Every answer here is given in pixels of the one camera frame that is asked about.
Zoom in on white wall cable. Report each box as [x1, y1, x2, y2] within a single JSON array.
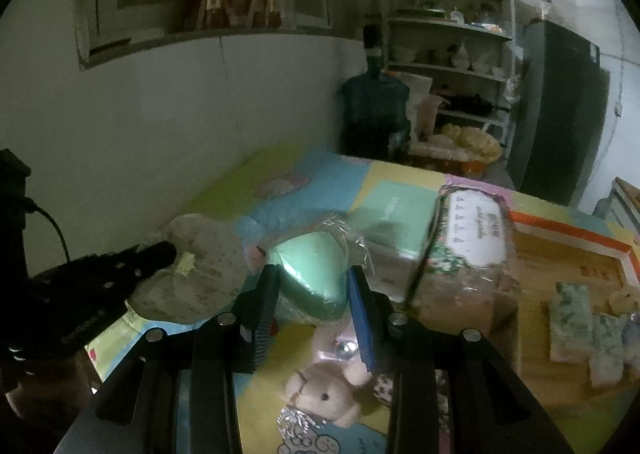
[[597, 0, 631, 170]]

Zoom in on kitchen counter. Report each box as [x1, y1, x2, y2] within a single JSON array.
[[592, 176, 640, 235]]

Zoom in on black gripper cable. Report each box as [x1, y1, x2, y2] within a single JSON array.
[[22, 196, 71, 262]]

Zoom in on blue water jug with pump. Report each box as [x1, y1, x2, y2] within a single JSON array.
[[339, 25, 412, 162]]

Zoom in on row of white bowls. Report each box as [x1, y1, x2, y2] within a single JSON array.
[[395, 41, 506, 80]]

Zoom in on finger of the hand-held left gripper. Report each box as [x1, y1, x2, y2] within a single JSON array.
[[75, 240, 177, 295]]

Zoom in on small beige plush toy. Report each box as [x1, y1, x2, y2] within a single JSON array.
[[607, 284, 640, 322]]

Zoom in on pink plush toy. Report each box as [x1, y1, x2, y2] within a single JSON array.
[[284, 324, 373, 430]]

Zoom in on pink plastic pitcher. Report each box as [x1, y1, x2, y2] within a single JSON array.
[[417, 94, 441, 140]]

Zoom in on mint green box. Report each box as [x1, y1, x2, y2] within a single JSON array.
[[345, 178, 443, 262]]

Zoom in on mint green cushion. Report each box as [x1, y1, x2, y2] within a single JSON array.
[[267, 230, 352, 321]]

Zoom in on black pan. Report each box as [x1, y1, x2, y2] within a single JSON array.
[[440, 93, 506, 116]]

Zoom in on dark grey fridge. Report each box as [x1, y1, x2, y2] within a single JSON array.
[[506, 19, 613, 207]]

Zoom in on cardboard box with orange rim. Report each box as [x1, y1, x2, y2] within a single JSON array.
[[492, 208, 640, 417]]

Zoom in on clear tissue pack floral label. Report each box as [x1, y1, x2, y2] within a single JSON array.
[[407, 184, 521, 317]]

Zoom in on white sack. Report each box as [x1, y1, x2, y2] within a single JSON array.
[[395, 71, 433, 125]]

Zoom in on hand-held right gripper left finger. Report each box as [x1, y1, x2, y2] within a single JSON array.
[[95, 264, 281, 454]]

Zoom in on person's left hand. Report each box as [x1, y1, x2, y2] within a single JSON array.
[[2, 359, 93, 422]]

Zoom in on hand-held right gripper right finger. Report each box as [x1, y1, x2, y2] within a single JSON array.
[[347, 265, 551, 454]]

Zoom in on yellow food in bag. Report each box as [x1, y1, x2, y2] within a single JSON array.
[[440, 123, 502, 162]]

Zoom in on colourful printed blanket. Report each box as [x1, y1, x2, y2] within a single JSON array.
[[85, 144, 640, 454]]

